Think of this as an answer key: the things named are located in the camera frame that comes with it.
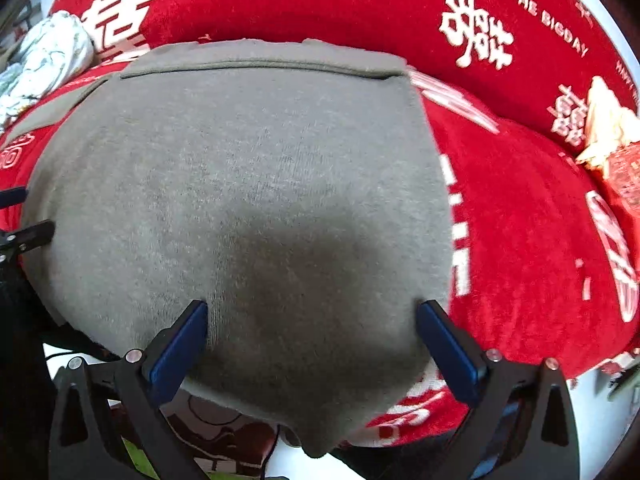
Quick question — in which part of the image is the black cable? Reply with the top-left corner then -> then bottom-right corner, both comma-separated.
260,422 -> 291,480

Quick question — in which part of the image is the red printed blanket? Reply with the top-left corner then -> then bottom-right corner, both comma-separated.
0,0 -> 640,448

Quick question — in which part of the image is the red patterned cushion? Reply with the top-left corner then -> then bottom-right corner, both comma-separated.
597,145 -> 640,211

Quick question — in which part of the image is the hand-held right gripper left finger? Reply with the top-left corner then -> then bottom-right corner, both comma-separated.
48,300 -> 211,480

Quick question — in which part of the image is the grey knit garment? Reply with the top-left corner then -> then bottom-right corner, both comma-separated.
0,39 -> 455,460

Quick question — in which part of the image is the cream crumpled cloth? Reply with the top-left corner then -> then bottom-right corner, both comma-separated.
575,76 -> 640,171

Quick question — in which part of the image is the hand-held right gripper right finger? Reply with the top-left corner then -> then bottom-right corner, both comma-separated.
416,300 -> 583,480

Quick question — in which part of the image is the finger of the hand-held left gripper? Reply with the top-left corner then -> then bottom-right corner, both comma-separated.
0,186 -> 27,209
0,219 -> 56,263

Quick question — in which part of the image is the white floral cloth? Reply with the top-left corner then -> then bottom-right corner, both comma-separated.
0,10 -> 96,128

